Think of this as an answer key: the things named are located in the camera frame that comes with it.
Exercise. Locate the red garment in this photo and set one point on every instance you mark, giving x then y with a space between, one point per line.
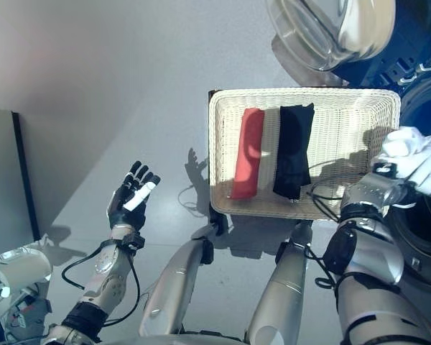
248 154

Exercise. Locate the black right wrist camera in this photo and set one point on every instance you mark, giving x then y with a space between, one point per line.
340 249

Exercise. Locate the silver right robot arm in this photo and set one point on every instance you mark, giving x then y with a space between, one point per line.
373 302

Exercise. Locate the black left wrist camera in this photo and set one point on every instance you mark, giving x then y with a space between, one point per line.
132 241

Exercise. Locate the round glass washing machine door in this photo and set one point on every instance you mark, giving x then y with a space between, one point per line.
359 32

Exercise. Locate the brown wooden stool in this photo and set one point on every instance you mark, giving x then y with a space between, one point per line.
218 223

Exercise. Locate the black left hand white thumb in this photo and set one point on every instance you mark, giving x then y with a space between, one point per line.
124 210

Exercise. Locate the black garment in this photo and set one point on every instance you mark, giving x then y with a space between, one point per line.
292 151

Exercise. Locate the silver robot leg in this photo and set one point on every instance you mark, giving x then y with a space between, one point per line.
283 294
172 284

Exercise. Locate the silver left robot leg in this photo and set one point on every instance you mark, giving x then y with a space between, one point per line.
172 284

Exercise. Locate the cream wicker basket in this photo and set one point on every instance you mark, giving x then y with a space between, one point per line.
345 125

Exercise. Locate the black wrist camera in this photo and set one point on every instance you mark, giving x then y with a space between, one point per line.
132 241
340 249

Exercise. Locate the silver right hand white thumb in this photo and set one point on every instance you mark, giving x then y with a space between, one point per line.
375 190

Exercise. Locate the white garment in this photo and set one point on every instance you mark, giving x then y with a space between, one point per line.
424 158

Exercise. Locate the grey robot torso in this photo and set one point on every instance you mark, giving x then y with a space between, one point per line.
201 340

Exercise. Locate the silver right robot leg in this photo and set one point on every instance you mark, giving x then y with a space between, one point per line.
283 294

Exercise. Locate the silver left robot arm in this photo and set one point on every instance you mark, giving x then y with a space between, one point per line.
104 273

